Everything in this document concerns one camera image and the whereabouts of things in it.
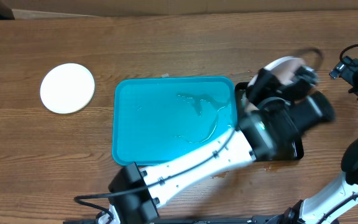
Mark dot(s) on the white plate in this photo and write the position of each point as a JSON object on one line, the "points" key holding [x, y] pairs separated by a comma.
{"points": [[284, 70], [67, 88]]}

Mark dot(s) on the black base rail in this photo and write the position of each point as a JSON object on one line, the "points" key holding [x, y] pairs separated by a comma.
{"points": [[259, 219]]}

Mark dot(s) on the black rectangular water tray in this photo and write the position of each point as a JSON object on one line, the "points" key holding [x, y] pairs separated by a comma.
{"points": [[255, 124]]}

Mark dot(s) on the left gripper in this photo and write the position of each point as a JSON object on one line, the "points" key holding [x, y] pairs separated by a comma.
{"points": [[258, 88]]}

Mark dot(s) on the teal plastic tray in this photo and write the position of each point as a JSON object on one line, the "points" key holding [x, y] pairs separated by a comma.
{"points": [[156, 120]]}

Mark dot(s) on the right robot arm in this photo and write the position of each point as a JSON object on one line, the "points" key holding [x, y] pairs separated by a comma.
{"points": [[341, 194]]}

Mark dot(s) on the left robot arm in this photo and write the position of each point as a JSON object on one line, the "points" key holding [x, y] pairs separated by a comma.
{"points": [[135, 194]]}

